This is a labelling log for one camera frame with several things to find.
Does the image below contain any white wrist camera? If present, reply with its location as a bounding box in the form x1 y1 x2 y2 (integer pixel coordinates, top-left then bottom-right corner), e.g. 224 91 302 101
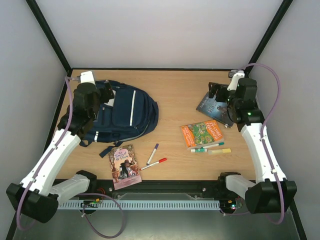
227 69 245 91
74 71 96 85

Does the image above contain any dark blue fantasy book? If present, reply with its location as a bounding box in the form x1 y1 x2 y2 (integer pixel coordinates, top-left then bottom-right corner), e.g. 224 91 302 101
196 92 234 128

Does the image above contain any yellow capped glue stick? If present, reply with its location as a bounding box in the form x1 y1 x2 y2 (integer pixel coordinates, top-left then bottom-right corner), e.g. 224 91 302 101
207 148 231 155

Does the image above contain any pink Taming of Shrew book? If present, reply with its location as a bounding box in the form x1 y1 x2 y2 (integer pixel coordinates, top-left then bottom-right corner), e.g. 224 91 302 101
108 144 142 190

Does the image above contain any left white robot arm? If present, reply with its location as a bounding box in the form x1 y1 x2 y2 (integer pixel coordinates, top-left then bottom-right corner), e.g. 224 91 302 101
6 81 115 226

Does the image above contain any purple capped marker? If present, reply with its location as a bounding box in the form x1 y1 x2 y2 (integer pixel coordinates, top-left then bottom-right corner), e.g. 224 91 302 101
146 143 159 166

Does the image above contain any navy blue student backpack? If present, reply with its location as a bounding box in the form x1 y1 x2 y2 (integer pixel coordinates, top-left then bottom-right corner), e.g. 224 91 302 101
79 80 159 158

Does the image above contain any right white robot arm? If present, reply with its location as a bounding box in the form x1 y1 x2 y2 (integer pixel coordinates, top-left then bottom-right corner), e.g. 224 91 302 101
208 77 297 215

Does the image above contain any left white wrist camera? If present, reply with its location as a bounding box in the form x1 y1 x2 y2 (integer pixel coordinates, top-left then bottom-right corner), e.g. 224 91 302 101
74 71 96 85

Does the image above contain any red capped marker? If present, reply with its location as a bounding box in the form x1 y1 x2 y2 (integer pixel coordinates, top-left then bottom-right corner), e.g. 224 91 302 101
139 158 167 171

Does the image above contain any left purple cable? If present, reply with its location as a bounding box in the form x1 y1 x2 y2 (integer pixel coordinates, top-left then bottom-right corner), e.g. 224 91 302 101
15 76 126 238

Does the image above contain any grey slotted cable duct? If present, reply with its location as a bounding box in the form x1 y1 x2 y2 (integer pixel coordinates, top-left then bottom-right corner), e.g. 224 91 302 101
56 199 221 211

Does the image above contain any green white glue stick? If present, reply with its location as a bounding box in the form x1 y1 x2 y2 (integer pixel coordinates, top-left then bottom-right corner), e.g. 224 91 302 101
190 148 208 153

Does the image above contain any teal capped marker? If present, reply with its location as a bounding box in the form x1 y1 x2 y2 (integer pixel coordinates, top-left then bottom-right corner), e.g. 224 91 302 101
201 142 225 149

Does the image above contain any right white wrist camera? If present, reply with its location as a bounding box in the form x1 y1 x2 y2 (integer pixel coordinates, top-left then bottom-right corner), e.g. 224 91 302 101
227 69 245 91

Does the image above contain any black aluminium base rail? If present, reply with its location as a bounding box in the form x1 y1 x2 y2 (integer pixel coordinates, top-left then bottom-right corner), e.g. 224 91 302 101
89 179 238 200

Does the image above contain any orange Treehouse book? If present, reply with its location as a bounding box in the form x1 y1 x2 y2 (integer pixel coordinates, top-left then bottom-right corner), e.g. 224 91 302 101
180 120 225 150

